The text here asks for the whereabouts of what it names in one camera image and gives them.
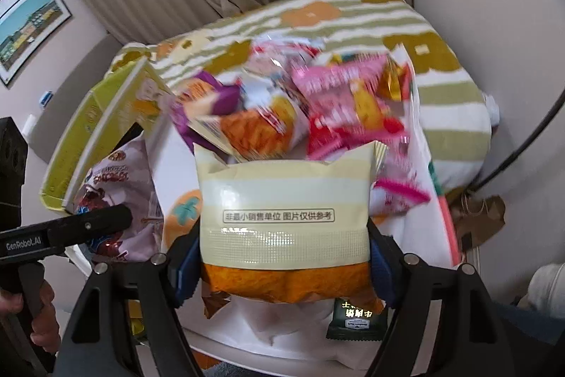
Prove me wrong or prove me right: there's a black cable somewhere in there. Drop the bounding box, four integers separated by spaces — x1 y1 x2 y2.
477 63 565 192

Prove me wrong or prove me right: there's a brown paper bag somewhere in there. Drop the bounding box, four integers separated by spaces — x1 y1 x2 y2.
454 194 506 251

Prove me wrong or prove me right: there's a striped floral blanket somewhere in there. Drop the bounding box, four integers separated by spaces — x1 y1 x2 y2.
110 0 493 192

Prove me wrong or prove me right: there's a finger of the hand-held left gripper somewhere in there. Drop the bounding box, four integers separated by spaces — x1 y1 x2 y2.
0 204 134 262

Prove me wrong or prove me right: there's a pile of colourful snack packets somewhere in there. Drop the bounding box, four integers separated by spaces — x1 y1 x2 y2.
170 35 431 219

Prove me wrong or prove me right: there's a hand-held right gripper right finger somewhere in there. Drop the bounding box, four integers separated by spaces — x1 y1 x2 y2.
366 222 516 377

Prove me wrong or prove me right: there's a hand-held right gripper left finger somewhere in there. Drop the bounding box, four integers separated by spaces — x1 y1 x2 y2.
53 224 203 377

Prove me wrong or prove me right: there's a person's left hand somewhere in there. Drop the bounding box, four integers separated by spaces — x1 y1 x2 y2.
0 282 61 355

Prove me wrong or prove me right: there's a white cloth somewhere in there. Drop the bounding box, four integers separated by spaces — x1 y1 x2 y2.
527 263 565 316

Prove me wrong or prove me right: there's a white red snack bag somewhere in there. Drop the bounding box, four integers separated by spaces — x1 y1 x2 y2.
73 139 166 265

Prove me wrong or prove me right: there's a green cardboard box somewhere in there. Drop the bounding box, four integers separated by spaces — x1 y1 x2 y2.
40 59 175 213

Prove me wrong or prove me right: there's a framed wall picture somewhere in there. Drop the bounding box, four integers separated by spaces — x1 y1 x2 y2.
0 0 72 88

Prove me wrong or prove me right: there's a cream and orange snack packet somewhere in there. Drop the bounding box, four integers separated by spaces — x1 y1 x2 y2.
194 141 387 318

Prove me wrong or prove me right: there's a dark green small packet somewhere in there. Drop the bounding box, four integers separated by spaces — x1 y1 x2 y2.
326 298 389 342

